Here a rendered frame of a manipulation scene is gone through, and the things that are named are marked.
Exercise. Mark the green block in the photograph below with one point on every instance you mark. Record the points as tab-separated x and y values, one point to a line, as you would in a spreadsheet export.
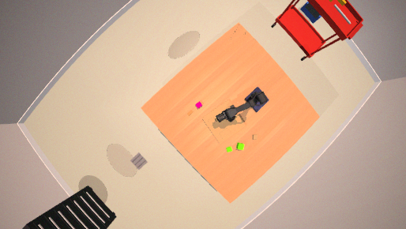
240	146

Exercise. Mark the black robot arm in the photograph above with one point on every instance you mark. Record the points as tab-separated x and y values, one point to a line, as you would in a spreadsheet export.
230	113

